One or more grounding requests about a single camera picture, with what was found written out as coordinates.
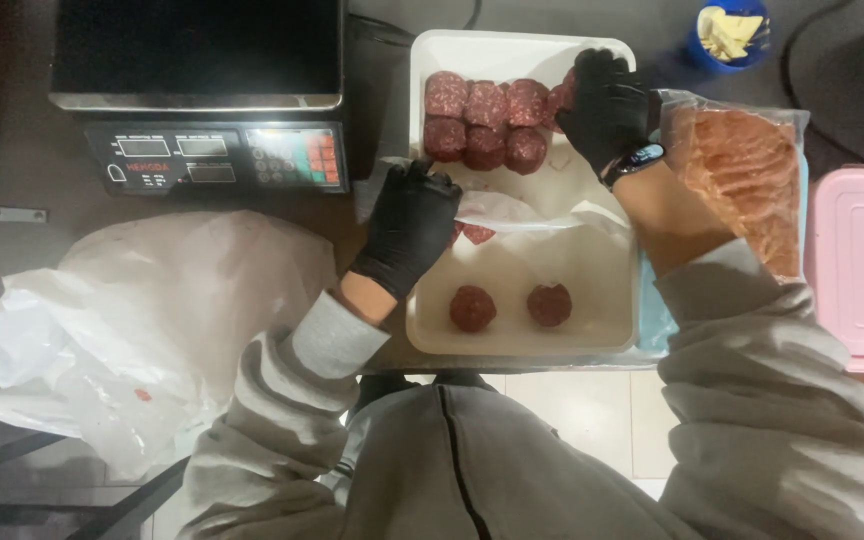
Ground white rectangular plastic tray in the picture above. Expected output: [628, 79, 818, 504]
[405, 29, 641, 358]

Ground clear plastic wrap sheet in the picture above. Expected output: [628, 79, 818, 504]
[453, 189, 632, 235]

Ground person's left hand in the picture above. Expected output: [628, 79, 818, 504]
[349, 159, 465, 303]

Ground white plastic bag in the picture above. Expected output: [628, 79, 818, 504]
[0, 209, 340, 483]

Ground black metal frame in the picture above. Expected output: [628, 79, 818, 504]
[0, 423, 195, 540]

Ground black digital weighing scale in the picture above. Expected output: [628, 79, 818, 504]
[48, 0, 352, 198]

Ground blue cup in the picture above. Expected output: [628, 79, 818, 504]
[685, 0, 773, 75]

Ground grey hooded sweatshirt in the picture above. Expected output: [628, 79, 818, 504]
[177, 238, 864, 540]

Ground metal bracket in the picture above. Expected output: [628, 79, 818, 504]
[0, 203, 50, 225]

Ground black smart wrist band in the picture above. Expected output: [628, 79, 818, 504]
[603, 143, 666, 189]

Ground raw minced meat ball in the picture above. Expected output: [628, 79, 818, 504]
[543, 67, 579, 135]
[449, 285, 498, 334]
[526, 282, 574, 328]

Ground flat raw meat piece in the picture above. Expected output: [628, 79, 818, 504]
[447, 221, 498, 247]

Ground cluster of minced meat portions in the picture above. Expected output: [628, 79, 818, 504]
[422, 69, 553, 177]

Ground black cable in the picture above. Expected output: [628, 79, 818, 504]
[779, 0, 864, 147]
[347, 0, 484, 48]

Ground clear bag of sliced meat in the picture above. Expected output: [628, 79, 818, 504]
[658, 88, 811, 285]

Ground yellow cheese pieces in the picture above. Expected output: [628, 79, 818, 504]
[697, 6, 765, 63]

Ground pink lidded plastic container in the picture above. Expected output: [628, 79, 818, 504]
[802, 165, 864, 374]

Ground light blue tray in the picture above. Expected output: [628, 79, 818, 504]
[637, 146, 811, 358]

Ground person's right hand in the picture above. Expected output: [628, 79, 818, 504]
[555, 48, 666, 186]

